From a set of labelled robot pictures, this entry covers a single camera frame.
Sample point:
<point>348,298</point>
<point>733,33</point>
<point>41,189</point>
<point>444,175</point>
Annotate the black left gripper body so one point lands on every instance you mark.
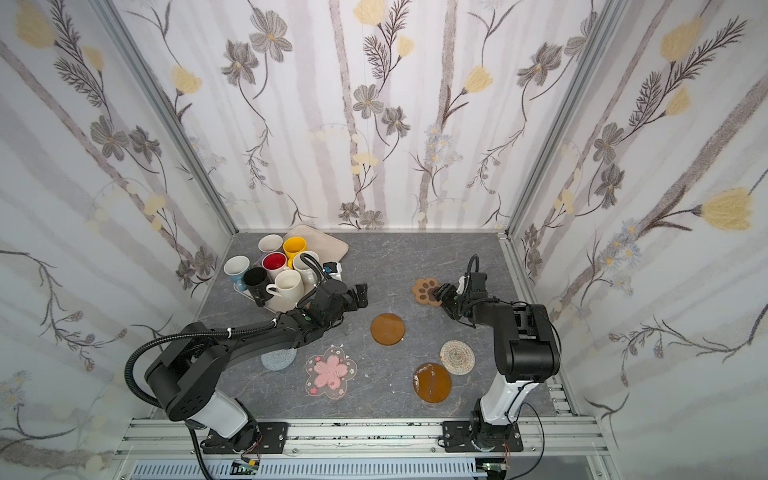
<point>346,298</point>

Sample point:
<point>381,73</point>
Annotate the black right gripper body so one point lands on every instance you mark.
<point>452,298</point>

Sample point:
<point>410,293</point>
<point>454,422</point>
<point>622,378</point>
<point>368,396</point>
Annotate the brown paw print coaster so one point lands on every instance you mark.
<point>424,291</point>

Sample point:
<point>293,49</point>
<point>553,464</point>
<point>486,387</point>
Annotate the brown round wooden coaster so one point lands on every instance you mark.
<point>387,329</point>

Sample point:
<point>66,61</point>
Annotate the white woven rope coaster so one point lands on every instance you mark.
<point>457,357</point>

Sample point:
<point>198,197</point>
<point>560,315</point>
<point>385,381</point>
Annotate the pink cherry blossom coaster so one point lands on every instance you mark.
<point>329,373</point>

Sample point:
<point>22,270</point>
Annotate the grey blue round coaster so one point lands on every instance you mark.
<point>279,359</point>

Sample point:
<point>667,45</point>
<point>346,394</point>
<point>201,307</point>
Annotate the glossy amber round coaster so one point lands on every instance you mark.
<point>432,383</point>

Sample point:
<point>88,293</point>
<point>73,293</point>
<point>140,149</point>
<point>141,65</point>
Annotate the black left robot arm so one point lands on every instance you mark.
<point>179,373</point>

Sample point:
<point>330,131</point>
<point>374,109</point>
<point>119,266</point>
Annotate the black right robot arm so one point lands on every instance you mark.
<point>526,353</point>

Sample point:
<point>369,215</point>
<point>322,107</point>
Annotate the white mug right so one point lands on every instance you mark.
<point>309,278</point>

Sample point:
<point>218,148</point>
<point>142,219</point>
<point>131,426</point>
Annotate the cream mug front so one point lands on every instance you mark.
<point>288,286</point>

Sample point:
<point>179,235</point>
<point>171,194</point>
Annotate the yellow mug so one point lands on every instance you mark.
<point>292,247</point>

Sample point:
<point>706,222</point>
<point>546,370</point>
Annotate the red interior white mug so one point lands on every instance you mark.
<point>275,263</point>

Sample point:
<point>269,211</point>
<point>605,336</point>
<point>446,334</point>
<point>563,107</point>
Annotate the black mug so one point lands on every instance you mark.
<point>256,279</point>

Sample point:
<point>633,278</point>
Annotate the white mug back left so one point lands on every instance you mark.
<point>270,244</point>

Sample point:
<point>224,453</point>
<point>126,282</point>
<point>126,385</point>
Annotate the light blue mug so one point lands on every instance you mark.
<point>235,268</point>

